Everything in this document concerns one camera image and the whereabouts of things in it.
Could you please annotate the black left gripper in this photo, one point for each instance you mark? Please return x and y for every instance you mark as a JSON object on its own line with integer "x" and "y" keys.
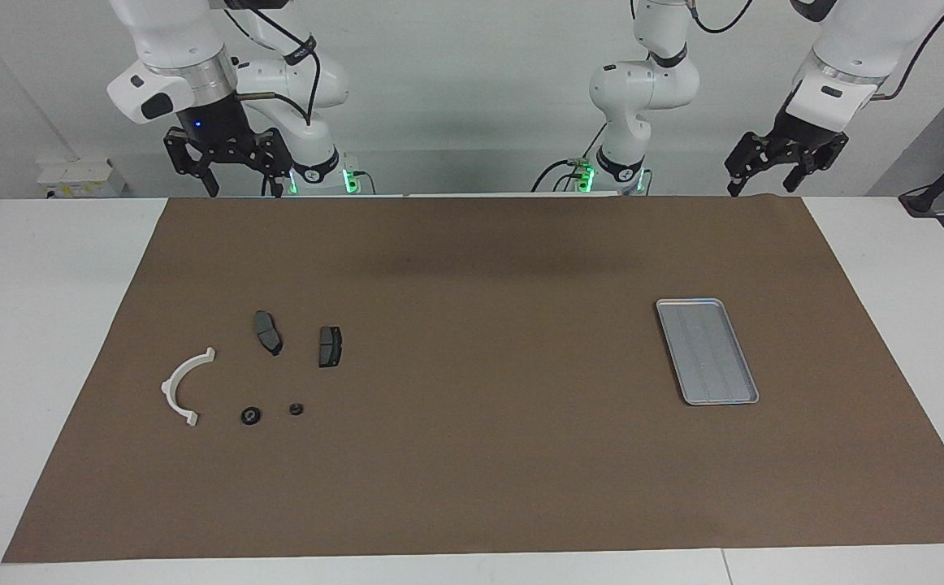
{"x": 801, "y": 134}

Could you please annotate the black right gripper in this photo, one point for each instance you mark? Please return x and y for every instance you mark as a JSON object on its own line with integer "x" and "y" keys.
{"x": 212, "y": 134}

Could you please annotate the large black bearing gear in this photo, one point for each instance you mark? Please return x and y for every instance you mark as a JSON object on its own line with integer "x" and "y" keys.
{"x": 251, "y": 416}

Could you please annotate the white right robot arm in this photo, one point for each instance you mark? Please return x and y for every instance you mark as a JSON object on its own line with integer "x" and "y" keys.
{"x": 171, "y": 41}

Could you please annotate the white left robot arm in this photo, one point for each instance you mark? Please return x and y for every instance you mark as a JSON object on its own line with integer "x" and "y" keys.
{"x": 870, "y": 41}

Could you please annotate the silver metal tray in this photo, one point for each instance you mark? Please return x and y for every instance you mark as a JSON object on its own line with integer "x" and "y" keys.
{"x": 708, "y": 357}

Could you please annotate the curved dark brake pad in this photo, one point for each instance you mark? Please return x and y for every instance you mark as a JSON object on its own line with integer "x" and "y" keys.
{"x": 266, "y": 329}

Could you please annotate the white power strip box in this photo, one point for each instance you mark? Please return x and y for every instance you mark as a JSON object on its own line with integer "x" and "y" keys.
{"x": 74, "y": 175}

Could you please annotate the rectangular dark brake pad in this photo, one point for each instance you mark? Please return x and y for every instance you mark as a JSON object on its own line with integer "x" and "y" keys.
{"x": 330, "y": 348}

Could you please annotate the brown table mat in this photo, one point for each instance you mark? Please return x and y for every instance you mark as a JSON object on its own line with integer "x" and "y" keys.
{"x": 472, "y": 487}

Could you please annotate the white semicircular plastic bracket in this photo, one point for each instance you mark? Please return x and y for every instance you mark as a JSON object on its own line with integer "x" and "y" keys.
{"x": 169, "y": 392}

